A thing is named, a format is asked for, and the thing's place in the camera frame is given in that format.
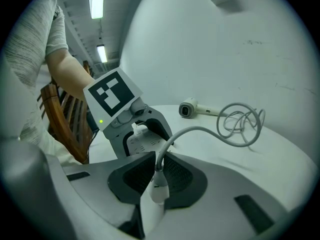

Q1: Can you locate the short ceiling light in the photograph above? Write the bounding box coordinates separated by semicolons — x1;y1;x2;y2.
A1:
96;44;109;64

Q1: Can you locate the white power strip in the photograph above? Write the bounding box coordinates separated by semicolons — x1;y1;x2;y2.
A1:
126;123;176;160

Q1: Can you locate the grey hair dryer cable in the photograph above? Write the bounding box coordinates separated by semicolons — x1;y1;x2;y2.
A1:
154;102;266;172

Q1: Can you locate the person's left forearm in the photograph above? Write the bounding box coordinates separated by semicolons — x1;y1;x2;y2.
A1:
44;50;98;103

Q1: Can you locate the white power plug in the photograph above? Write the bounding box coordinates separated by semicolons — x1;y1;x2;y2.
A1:
139;168;170;238

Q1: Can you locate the grey striped shirt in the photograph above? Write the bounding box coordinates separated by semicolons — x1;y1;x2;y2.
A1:
3;0;85;166

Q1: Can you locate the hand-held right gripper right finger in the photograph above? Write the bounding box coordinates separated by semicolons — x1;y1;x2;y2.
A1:
147;151;300;240

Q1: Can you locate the wooden chair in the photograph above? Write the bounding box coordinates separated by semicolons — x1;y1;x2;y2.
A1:
36;60;98;165

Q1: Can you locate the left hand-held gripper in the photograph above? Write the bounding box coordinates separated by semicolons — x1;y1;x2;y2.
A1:
82;67;175;160

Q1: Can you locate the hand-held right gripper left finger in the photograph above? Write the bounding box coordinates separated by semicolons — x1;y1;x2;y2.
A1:
0;139;157;240

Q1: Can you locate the white hair dryer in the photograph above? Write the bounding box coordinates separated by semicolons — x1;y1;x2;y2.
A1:
178;96;229;119

